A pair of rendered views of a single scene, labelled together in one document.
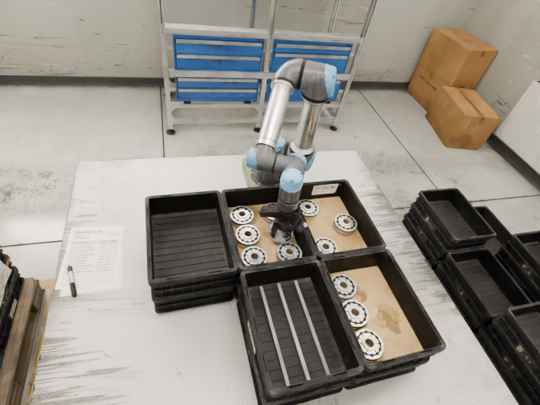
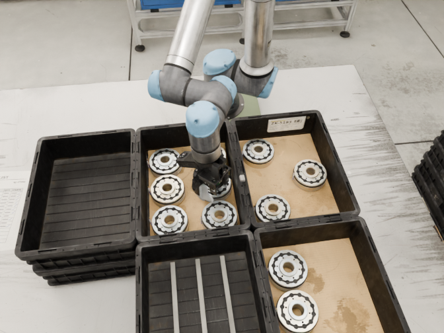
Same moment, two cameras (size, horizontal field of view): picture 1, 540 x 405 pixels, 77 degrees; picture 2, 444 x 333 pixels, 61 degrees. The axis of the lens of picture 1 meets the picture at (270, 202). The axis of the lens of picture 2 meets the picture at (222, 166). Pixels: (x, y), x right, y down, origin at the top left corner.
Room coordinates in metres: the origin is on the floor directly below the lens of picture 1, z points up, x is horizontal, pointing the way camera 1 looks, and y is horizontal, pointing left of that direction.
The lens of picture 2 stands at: (0.31, -0.27, 1.80)
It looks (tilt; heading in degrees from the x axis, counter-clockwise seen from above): 53 degrees down; 16
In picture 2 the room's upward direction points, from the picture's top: straight up
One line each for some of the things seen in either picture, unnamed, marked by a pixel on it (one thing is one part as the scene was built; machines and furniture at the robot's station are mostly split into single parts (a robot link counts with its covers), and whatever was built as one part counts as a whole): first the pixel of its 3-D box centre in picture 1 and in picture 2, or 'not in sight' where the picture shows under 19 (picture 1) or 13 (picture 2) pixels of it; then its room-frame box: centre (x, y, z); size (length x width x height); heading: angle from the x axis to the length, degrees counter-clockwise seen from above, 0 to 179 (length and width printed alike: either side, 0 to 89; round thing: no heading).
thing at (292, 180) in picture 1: (291, 186); (203, 126); (0.88, -0.06, 1.15); 0.09 x 0.08 x 0.11; 176
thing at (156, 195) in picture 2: (247, 235); (167, 188); (0.86, 0.06, 0.86); 0.10 x 0.10 x 0.01
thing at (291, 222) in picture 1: (286, 217); (211, 168); (0.87, -0.07, 0.99); 0.09 x 0.08 x 0.12; 68
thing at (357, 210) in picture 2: (333, 215); (289, 164); (1.00, -0.28, 0.92); 0.40 x 0.30 x 0.02; 24
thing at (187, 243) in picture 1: (189, 240); (88, 196); (0.76, 0.27, 0.87); 0.40 x 0.30 x 0.11; 24
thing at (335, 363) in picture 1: (294, 325); (203, 323); (0.52, -0.16, 0.87); 0.40 x 0.30 x 0.11; 24
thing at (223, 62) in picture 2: (273, 150); (221, 71); (1.35, 0.03, 0.92); 0.13 x 0.12 x 0.14; 86
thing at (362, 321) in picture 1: (354, 312); (297, 310); (0.61, -0.37, 0.86); 0.10 x 0.10 x 0.01
